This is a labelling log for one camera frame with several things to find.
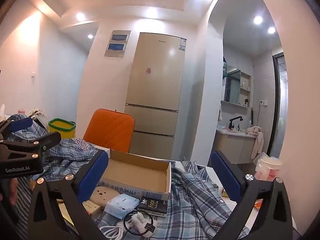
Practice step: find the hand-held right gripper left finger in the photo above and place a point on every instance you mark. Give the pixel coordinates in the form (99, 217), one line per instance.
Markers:
(92, 177)

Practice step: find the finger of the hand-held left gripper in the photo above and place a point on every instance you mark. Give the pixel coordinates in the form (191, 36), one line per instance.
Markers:
(47, 140)
(21, 123)

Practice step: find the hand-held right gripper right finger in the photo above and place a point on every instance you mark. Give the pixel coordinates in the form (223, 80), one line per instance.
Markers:
(225, 175)

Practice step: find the light blue tissue pack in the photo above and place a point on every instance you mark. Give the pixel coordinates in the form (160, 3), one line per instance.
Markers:
(121, 206)

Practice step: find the cardboard box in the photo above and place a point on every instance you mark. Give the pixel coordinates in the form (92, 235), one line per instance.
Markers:
(135, 170)

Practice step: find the person's left hand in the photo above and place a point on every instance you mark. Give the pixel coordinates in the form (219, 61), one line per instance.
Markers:
(13, 192)

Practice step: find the small pink box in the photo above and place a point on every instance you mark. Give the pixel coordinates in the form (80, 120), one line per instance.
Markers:
(22, 110)

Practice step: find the yellow bin with green rim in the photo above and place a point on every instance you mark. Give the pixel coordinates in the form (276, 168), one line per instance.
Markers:
(61, 130)

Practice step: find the beige cloth bag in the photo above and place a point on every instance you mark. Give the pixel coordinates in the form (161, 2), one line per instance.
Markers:
(37, 113)

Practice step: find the blue plaid shirt with rhinestones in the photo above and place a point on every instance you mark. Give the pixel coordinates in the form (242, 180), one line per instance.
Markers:
(67, 155)

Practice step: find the small cream box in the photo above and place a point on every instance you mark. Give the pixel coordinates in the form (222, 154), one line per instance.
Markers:
(91, 207)

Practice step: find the beige vanity cabinet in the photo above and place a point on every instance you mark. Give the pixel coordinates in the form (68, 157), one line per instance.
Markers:
(232, 146)

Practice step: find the light blue plaid shirt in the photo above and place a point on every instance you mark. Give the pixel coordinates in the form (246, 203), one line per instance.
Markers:
(195, 205)

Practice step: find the small orange packet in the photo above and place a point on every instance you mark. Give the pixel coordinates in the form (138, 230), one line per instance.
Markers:
(258, 204)

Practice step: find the translucent plastic bag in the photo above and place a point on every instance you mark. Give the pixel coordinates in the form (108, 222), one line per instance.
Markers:
(268, 167)

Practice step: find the orange padded chair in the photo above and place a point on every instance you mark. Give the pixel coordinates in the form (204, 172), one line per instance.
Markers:
(110, 130)

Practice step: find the pink towel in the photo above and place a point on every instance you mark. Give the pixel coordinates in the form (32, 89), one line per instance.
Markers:
(257, 135)

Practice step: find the black faucet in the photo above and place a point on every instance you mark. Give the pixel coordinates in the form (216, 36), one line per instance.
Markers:
(233, 122)

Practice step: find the black tissue pack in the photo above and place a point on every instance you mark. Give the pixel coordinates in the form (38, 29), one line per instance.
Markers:
(152, 206)

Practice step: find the bathroom mirror cabinet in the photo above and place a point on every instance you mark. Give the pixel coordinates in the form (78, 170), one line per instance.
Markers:
(232, 85)

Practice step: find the beige refrigerator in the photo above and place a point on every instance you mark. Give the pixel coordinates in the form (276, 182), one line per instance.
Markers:
(155, 80)

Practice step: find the white fridge label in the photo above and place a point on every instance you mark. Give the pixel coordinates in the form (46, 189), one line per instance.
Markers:
(183, 44)

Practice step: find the white wall socket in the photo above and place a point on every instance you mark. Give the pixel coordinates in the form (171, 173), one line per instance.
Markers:
(264, 102)

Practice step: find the wooden wall niche shelf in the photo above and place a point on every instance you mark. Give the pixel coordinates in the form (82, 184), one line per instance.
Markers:
(245, 90)

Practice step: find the black door frame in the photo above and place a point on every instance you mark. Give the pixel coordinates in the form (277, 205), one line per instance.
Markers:
(275, 100)

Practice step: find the grey wall panel box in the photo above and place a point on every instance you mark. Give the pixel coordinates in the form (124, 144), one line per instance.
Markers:
(115, 50)
(120, 35)

